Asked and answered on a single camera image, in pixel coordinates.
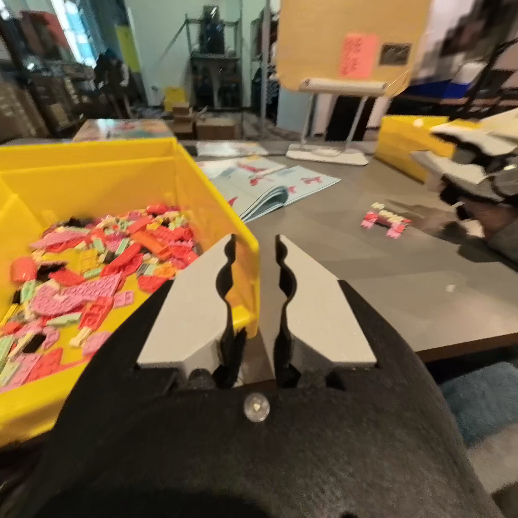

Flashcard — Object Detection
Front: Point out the instruction booklet with flamingo cover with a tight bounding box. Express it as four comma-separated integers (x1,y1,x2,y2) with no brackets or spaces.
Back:
196,140,270,158

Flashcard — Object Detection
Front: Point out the yellow step stool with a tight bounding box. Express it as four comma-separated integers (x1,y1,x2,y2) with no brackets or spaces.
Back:
163,87,187,112

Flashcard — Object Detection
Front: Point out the instruction booklet with red figure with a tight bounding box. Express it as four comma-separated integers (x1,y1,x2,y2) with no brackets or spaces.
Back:
197,156,287,181

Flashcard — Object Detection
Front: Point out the pink paper note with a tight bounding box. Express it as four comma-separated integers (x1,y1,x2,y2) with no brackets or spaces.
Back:
339,34,379,80

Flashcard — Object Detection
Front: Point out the cardboard box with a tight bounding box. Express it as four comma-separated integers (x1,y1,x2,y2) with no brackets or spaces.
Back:
196,117,238,141
172,104,196,137

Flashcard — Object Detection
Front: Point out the black metal stand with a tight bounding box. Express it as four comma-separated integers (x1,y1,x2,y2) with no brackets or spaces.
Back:
458,40,518,120

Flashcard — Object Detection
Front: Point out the dark hanging jacket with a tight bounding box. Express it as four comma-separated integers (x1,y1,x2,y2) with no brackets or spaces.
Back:
93,49,131,88

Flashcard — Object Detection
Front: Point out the wooden board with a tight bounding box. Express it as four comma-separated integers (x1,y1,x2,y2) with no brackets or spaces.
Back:
275,0,432,98

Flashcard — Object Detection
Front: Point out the flamingo toy set box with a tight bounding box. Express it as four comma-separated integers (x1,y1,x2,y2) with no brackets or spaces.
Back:
73,118,176,142

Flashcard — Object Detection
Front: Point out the pile of pink toy bricks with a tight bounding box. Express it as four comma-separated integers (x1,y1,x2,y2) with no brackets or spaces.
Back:
0,202,203,395

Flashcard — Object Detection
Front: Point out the yellow plastic bin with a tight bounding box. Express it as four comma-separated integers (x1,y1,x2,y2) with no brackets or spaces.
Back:
0,137,260,447
374,115,459,183

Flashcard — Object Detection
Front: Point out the person's right hand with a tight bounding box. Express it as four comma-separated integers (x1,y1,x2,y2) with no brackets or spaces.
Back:
461,200,518,240

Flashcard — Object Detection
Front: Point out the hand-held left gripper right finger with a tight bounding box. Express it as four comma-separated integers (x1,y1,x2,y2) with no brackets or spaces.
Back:
275,235,377,386

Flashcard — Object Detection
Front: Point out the blue plastic crate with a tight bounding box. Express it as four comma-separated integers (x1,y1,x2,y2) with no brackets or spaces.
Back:
404,79,475,99

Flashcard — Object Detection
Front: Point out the open instruction booklet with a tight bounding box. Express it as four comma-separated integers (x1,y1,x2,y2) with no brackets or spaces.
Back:
210,165,341,224

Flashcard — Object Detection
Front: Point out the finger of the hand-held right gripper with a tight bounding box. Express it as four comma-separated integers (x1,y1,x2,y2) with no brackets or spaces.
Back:
430,108,518,158
410,151,508,202

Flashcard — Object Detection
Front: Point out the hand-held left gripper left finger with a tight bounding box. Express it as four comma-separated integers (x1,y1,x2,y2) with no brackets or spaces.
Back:
138,234,247,388

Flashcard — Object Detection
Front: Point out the storage rack with boxes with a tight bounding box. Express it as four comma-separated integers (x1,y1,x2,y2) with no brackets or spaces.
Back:
0,61,98,137

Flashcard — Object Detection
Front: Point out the pink toy brick model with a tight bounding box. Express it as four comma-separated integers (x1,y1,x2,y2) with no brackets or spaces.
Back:
360,202,412,239

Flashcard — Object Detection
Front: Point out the metal storage shelf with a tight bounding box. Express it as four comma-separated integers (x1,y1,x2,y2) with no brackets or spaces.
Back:
185,11,244,112

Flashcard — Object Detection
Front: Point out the dark printed card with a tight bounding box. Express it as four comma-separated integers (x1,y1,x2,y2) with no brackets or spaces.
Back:
379,42,413,66

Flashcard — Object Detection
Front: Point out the grey desk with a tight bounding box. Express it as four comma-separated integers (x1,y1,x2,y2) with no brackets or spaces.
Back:
178,139,518,387

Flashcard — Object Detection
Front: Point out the white desk lamp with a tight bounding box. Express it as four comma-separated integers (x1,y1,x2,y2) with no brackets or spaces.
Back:
285,77,390,167

